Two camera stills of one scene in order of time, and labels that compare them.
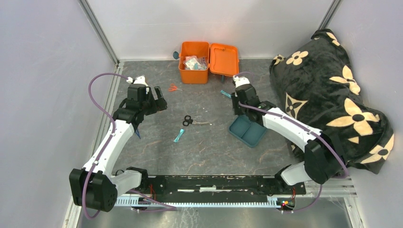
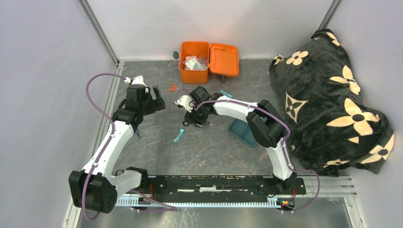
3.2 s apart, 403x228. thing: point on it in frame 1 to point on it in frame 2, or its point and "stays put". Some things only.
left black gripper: (160, 104) stays put
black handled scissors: (188, 120) stays put
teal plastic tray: (251, 133) stays put
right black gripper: (237, 111) to (192, 116)
